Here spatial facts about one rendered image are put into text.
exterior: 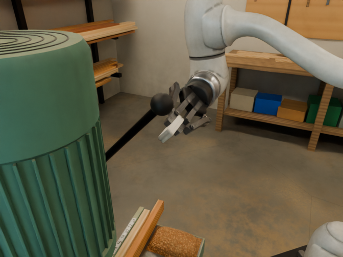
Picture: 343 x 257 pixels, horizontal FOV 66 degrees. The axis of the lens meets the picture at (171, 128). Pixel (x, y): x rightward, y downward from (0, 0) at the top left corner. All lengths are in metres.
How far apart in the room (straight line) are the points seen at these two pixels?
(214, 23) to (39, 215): 0.57
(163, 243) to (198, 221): 1.33
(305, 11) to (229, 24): 2.71
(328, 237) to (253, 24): 0.65
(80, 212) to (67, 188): 0.04
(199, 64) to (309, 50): 0.27
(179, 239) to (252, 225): 1.41
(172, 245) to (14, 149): 0.59
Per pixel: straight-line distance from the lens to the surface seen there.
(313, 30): 3.43
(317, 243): 0.99
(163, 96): 0.38
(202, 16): 0.72
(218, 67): 0.75
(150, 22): 3.96
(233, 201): 2.31
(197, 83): 0.66
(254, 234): 2.11
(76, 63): 0.27
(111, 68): 3.55
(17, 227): 0.33
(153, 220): 0.84
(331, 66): 0.72
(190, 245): 0.80
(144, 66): 4.14
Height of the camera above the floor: 1.55
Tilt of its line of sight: 28 degrees down
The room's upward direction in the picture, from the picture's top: straight up
